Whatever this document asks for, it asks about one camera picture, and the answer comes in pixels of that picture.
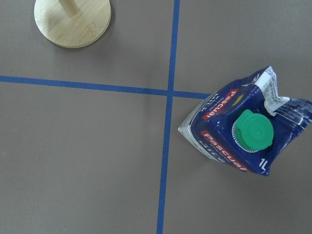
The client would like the blue white milk carton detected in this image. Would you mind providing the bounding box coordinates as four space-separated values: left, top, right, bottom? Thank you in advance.
178 66 312 176

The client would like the round wooden stand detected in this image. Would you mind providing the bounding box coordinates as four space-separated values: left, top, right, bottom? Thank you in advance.
34 0 112 48

